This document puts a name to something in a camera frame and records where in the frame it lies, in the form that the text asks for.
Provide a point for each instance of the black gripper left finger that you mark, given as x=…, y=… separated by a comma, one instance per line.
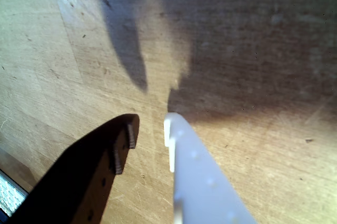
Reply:
x=79, y=171

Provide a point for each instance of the pale grid-patterned object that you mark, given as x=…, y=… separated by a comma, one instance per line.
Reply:
x=9, y=195

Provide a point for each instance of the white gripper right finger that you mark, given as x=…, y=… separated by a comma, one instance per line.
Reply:
x=200, y=181

